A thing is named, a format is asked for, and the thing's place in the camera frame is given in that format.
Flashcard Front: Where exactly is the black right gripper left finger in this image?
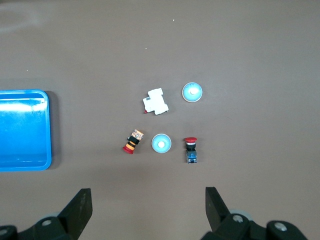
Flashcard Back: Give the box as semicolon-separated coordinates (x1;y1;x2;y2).
0;187;94;240

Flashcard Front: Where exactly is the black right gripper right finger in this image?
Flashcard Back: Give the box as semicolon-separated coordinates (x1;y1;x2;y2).
201;186;309;240

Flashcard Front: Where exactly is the blue dome call bell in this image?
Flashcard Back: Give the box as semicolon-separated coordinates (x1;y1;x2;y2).
181;81;204;103
151;133;172;154

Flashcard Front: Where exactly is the blue plastic tray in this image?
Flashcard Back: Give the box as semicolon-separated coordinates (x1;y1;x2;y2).
0;89;53;172

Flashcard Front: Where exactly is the red button blue black body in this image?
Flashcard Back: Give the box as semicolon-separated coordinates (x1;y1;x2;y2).
183;136;198;164

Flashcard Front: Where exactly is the red button orange black body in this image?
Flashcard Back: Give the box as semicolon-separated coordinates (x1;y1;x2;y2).
122;129;145;155

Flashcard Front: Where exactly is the white circuit breaker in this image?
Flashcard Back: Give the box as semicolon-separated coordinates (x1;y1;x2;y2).
142;87;170;116

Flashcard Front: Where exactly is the brown table mat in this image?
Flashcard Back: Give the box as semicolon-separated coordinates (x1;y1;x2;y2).
0;0;320;240

